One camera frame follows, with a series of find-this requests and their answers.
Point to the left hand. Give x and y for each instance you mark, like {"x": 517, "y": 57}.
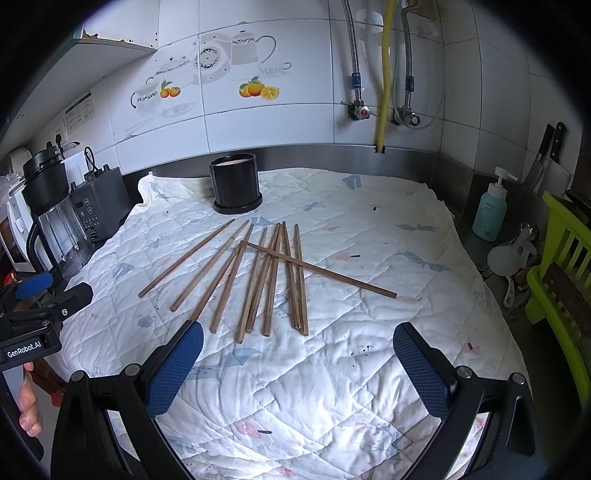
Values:
{"x": 30, "y": 420}

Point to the wooden chopstick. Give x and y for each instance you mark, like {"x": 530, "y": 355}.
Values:
{"x": 258, "y": 292}
{"x": 240, "y": 333}
{"x": 291, "y": 283}
{"x": 300, "y": 282}
{"x": 207, "y": 267}
{"x": 271, "y": 283}
{"x": 325, "y": 272}
{"x": 234, "y": 266}
{"x": 214, "y": 284}
{"x": 201, "y": 243}

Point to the white wall cabinet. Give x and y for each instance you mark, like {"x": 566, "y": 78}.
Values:
{"x": 71, "y": 70}

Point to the chrome water valve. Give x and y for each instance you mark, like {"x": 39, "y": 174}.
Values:
{"x": 406, "y": 117}

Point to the white quilted cloth mat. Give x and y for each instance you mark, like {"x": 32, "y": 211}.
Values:
{"x": 335, "y": 404}

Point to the green plastic dish rack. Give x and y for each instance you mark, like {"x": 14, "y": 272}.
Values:
{"x": 560, "y": 287}

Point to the white spray bottle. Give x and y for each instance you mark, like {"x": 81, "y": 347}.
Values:
{"x": 506, "y": 260}

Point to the kitchen cleaver knife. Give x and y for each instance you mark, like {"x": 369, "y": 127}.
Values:
{"x": 546, "y": 172}

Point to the glass blender jar black lid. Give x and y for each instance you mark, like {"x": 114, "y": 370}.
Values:
{"x": 54, "y": 221}

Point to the teal soap pump bottle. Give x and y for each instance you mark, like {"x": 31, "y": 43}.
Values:
{"x": 492, "y": 207}

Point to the black cylindrical utensil holder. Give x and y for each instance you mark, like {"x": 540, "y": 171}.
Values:
{"x": 235, "y": 183}

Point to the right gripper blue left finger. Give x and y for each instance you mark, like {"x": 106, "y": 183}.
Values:
{"x": 169, "y": 365}

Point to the white instruction label sticker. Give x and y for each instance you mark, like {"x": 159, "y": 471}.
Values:
{"x": 79, "y": 112}

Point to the red handled water valve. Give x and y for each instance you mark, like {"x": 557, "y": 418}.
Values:
{"x": 356, "y": 110}

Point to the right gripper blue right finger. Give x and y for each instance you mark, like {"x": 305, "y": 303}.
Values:
{"x": 433, "y": 376}

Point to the black blender base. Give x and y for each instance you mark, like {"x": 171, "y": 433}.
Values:
{"x": 101, "y": 203}

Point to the wall power socket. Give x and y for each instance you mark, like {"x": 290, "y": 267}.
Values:
{"x": 59, "y": 134}

